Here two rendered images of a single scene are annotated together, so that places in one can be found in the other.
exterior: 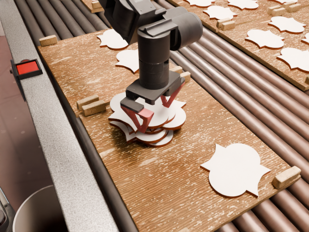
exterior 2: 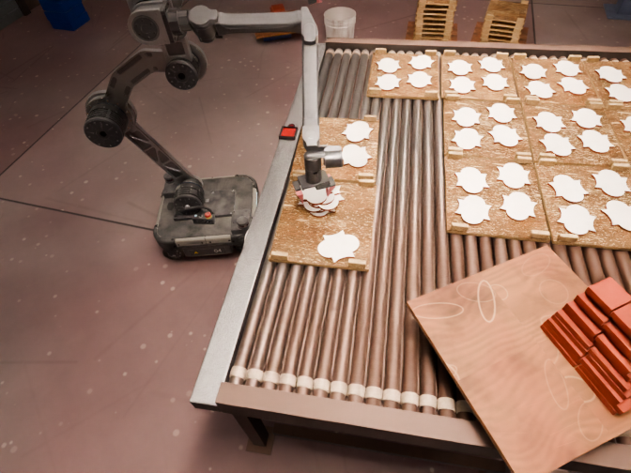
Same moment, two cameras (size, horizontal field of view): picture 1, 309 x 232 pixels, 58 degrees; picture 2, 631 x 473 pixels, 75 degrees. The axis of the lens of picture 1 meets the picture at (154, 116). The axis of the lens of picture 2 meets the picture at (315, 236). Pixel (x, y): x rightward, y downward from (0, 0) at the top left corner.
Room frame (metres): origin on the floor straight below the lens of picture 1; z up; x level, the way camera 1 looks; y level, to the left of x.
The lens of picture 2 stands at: (-0.36, -0.70, 2.10)
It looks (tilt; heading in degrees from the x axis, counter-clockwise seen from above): 51 degrees down; 42
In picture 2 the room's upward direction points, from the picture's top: 4 degrees counter-clockwise
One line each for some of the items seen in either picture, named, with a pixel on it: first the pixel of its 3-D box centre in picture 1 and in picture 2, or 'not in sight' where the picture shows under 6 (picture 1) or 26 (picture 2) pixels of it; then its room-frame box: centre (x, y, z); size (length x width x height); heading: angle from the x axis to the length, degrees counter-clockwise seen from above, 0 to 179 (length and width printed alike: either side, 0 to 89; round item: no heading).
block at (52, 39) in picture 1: (48, 40); not in sight; (0.89, 0.37, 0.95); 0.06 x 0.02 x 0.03; 121
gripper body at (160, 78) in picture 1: (154, 72); (313, 175); (0.44, 0.00, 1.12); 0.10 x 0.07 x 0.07; 146
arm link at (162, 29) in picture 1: (156, 42); (314, 160); (0.45, 0.00, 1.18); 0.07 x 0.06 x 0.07; 131
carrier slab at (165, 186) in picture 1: (178, 144); (326, 221); (0.43, -0.06, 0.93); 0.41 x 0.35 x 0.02; 29
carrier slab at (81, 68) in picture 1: (106, 61); (337, 147); (0.79, 0.16, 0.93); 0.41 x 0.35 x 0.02; 31
